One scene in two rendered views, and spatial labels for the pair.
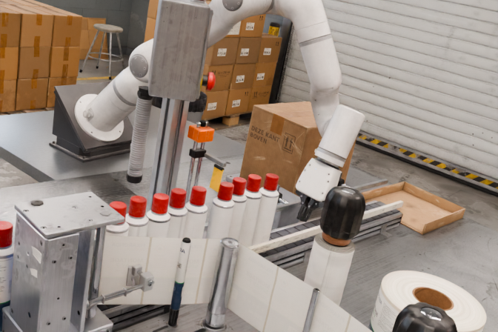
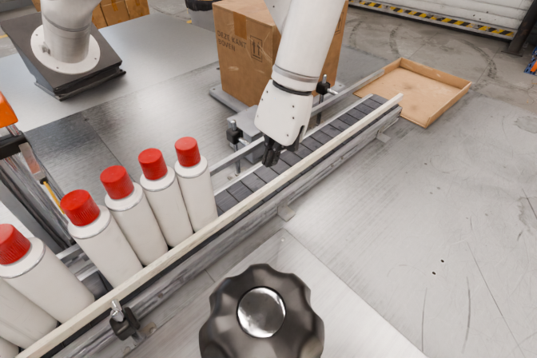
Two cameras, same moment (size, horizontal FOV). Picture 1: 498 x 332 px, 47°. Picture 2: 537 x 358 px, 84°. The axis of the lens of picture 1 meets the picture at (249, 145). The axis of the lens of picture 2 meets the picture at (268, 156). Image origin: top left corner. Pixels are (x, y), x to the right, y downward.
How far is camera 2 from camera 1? 1.05 m
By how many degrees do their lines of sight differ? 26
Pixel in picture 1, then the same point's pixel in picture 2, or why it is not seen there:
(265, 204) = (187, 187)
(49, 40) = not seen: outside the picture
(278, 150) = (248, 58)
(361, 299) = (347, 319)
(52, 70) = not seen: outside the picture
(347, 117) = (312, 5)
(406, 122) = not seen: outside the picture
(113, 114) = (64, 45)
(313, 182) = (273, 118)
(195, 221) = (18, 285)
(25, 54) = not seen: outside the picture
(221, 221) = (93, 252)
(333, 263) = not seen: outside the picture
